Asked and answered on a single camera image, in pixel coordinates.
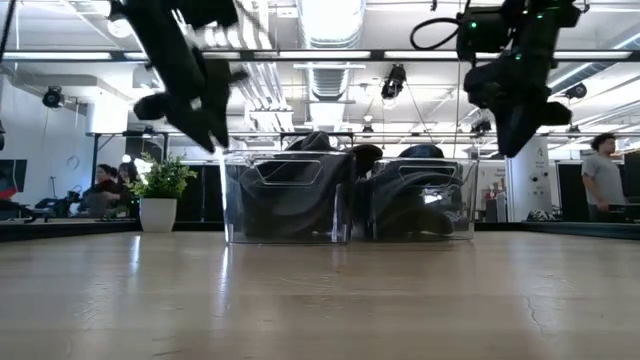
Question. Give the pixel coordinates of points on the person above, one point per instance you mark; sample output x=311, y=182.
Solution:
x=102, y=192
x=602, y=175
x=127, y=175

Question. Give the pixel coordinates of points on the blue denim cap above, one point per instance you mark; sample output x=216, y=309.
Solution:
x=420, y=151
x=415, y=220

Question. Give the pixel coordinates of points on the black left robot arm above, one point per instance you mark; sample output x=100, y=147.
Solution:
x=160, y=45

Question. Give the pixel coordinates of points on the overhead rig beam with lights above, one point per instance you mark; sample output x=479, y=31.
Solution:
x=377, y=55

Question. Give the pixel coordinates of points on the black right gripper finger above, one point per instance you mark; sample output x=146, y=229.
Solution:
x=505, y=135
x=527, y=125

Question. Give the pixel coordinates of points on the black ceiling spotlight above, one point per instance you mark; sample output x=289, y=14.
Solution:
x=52, y=97
x=482, y=126
x=576, y=91
x=395, y=80

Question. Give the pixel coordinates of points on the black monitor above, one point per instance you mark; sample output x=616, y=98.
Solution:
x=632, y=175
x=12, y=172

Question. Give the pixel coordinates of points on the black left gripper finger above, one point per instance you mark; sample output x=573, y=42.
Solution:
x=221, y=125
x=197, y=131

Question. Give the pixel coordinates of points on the black cap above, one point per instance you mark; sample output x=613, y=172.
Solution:
x=280, y=210

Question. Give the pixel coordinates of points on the white ceiling unit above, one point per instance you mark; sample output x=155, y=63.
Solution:
x=107, y=115

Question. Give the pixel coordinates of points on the dark olive cap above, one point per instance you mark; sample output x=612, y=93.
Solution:
x=317, y=142

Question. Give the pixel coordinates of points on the small green potted plant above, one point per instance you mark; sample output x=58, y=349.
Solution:
x=159, y=215

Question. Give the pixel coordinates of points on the clear plastic bin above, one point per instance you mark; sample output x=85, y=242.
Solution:
x=232, y=220
x=467, y=220

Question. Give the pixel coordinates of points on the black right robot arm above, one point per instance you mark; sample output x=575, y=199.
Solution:
x=545, y=25

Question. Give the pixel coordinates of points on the white column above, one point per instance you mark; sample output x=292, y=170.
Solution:
x=530, y=175

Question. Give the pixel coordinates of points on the silver ceiling air duct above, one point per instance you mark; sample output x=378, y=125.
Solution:
x=330, y=20

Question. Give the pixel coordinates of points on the black partition panel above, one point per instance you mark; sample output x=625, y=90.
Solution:
x=205, y=195
x=572, y=192

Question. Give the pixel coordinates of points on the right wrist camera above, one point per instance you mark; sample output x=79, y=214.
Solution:
x=482, y=32

